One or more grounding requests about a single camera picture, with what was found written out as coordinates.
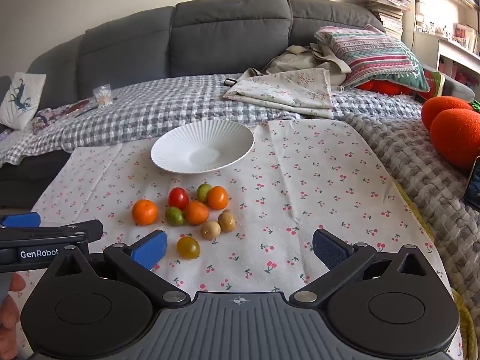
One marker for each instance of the small orange tomato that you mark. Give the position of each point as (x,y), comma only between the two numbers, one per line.
(218,197)

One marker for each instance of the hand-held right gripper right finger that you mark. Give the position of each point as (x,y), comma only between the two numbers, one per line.
(330,250)

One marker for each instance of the grey checked blanket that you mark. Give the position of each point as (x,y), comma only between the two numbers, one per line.
(168,97)

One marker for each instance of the grey sofa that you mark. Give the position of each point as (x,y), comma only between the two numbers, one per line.
(225,37)

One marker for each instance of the grey woven blanket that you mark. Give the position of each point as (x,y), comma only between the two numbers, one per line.
(405,157)

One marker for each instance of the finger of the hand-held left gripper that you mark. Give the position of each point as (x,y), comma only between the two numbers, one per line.
(20,220)
(92,230)

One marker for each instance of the yellow-green tomato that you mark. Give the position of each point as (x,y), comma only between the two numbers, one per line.
(188,247)

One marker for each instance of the striped patterned cushion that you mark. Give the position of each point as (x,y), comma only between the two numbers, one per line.
(375,56)

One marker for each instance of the brown longan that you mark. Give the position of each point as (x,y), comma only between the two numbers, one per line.
(210,230)
(227,221)

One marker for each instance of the white pillow with blue print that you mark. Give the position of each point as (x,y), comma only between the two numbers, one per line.
(20,97)

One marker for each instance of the large orange mandarin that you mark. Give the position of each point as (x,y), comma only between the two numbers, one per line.
(144,212)

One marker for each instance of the stack of magazines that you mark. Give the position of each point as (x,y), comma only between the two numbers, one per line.
(386,7)

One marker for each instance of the clear cotton swab container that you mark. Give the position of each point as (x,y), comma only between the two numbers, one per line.
(102,95)

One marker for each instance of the white bookshelf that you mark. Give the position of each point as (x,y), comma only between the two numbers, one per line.
(450,15)

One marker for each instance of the black pen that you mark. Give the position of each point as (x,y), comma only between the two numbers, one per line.
(86,111)

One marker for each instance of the red flat case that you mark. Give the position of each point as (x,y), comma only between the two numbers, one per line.
(77,107)

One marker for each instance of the green lime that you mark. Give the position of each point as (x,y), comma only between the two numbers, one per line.
(174,216)
(203,192)

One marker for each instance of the green book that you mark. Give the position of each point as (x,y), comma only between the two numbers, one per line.
(437,82)

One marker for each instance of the folded floral cloth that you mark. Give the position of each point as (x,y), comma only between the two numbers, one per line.
(285,92)

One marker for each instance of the floral patterned pouch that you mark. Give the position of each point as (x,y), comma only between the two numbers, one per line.
(47,118)

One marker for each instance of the small black object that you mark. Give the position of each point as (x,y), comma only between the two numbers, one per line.
(230,82)

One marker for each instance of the red plush toy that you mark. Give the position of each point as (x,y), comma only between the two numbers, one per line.
(386,88)

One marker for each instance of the person's left hand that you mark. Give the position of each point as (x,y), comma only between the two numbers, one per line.
(9,318)

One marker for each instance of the cherry print cloth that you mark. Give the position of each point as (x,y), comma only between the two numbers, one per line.
(300,195)

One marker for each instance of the beige cloth bag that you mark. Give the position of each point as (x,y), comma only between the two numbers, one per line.
(296,60)

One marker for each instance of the red tomato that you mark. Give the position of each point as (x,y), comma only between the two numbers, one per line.
(178,198)

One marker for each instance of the orange plush toy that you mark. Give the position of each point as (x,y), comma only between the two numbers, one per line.
(453,131)

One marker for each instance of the white ribbed plate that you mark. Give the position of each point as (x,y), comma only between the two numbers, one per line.
(202,146)

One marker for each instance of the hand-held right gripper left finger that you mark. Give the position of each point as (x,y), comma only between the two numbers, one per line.
(150,250)

